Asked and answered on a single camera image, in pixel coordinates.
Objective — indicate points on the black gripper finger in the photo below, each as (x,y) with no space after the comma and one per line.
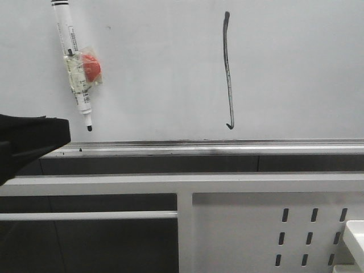
(25,139)

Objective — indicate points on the white plastic marker tray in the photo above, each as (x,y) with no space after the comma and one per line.
(353,238)

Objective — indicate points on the white lower plastic tray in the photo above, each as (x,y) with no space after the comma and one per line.
(346,268)

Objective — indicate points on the white perforated stand frame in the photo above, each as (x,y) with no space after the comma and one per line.
(248,222)

